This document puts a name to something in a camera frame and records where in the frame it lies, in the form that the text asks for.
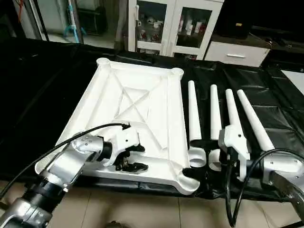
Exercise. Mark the white plastic table top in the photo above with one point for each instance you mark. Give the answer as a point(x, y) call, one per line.
point(137, 102)

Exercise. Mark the white flat board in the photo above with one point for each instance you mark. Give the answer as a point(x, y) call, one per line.
point(294, 80)

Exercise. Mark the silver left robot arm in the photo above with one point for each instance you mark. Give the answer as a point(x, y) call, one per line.
point(61, 168)

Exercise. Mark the black work mat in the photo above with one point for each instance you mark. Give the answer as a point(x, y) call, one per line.
point(38, 85)

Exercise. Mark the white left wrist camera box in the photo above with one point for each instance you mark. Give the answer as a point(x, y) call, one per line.
point(124, 137)

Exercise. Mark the white glass-door cabinet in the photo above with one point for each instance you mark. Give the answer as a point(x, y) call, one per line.
point(173, 23)

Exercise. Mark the white drawer unit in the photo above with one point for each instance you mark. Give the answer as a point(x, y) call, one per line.
point(237, 53)

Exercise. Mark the blue floor stand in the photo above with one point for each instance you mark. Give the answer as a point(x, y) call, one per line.
point(73, 28)

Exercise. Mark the large black box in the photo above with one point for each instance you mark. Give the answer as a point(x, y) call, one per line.
point(235, 16)

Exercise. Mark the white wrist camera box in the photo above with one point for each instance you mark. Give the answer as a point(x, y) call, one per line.
point(233, 137)
point(124, 137)

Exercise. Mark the white plastic table leg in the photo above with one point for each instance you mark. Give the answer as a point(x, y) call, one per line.
point(254, 121)
point(215, 111)
point(232, 111)
point(194, 114)

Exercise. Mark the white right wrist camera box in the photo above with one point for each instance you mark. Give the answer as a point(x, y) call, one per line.
point(233, 137)

